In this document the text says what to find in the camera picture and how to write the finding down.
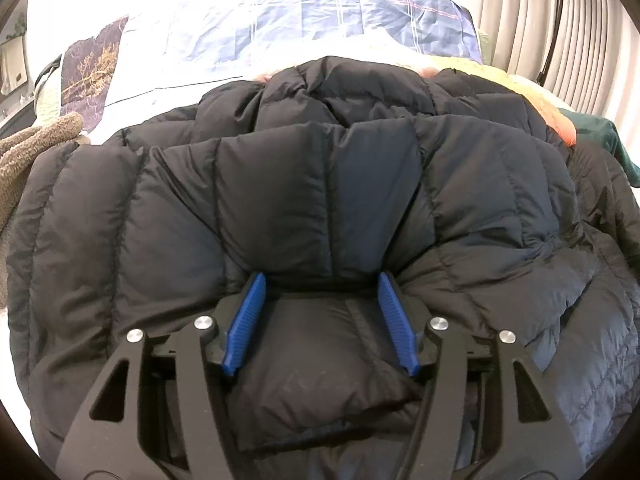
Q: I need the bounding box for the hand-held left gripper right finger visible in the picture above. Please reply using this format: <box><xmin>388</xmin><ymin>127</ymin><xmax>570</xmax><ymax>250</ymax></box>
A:
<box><xmin>376</xmin><ymin>271</ymin><xmax>586</xmax><ymax>480</ymax></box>

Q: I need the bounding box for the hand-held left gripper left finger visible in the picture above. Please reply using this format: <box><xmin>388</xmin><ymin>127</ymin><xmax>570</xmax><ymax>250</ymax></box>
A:
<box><xmin>55</xmin><ymin>272</ymin><xmax>268</xmax><ymax>480</ymax></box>

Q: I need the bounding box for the black puffer jacket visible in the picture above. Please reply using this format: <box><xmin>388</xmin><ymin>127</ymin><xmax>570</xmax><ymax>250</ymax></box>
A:
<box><xmin>7</xmin><ymin>55</ymin><xmax>640</xmax><ymax>480</ymax></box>

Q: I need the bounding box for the orange puffer jacket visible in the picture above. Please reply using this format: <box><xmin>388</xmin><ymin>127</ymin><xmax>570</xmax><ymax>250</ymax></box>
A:
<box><xmin>542</xmin><ymin>105</ymin><xmax>578</xmax><ymax>148</ymax></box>

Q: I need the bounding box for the pink fluffy blanket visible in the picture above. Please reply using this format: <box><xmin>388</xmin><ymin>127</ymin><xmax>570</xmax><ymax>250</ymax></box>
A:
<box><xmin>345</xmin><ymin>27</ymin><xmax>563</xmax><ymax>113</ymax></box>

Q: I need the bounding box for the brown fuzzy garment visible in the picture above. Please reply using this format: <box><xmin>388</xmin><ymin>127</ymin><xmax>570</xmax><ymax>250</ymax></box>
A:
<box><xmin>0</xmin><ymin>112</ymin><xmax>91</xmax><ymax>226</ymax></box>

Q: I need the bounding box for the dark green fleece garment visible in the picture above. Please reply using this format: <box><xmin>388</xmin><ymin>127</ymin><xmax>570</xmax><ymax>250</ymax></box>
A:
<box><xmin>570</xmin><ymin>109</ymin><xmax>640</xmax><ymax>183</ymax></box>

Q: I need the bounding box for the purple patterned pillow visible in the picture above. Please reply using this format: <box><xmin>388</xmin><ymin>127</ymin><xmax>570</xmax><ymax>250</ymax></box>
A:
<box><xmin>60</xmin><ymin>15</ymin><xmax>131</xmax><ymax>131</ymax></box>

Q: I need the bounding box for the green quilted bedspread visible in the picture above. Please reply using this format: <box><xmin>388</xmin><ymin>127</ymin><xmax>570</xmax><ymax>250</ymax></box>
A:
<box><xmin>34</xmin><ymin>55</ymin><xmax>66</xmax><ymax>123</ymax></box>

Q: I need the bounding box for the blue plaid bed sheet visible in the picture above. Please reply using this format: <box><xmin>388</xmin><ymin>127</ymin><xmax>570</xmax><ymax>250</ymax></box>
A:
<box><xmin>107</xmin><ymin>0</ymin><xmax>483</xmax><ymax>106</ymax></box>

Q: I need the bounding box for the black floor lamp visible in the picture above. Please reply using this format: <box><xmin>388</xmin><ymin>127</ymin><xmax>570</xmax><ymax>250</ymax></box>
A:
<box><xmin>537</xmin><ymin>0</ymin><xmax>583</xmax><ymax>86</ymax></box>

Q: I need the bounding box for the beige curtain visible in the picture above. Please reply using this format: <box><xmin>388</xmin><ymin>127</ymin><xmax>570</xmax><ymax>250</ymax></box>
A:
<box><xmin>480</xmin><ymin>0</ymin><xmax>640</xmax><ymax>128</ymax></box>

